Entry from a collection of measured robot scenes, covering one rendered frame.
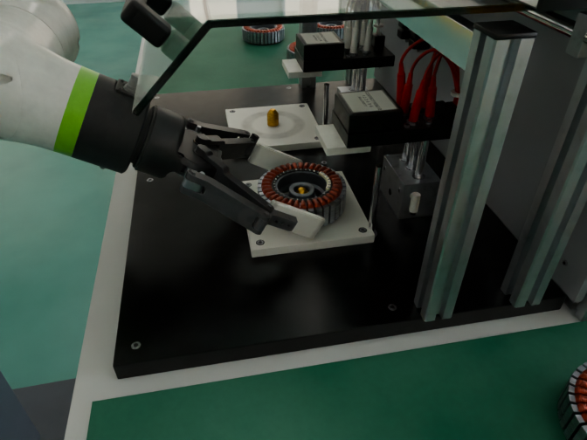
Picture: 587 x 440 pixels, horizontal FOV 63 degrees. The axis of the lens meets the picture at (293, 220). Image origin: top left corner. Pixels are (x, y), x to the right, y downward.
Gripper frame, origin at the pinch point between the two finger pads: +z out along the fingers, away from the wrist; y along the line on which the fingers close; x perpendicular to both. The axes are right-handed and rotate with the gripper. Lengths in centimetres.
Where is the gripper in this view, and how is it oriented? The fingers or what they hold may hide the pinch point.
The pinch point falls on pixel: (299, 193)
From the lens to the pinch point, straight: 61.0
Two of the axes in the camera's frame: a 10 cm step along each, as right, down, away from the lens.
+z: 8.6, 2.9, 4.2
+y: -1.8, -6.0, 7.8
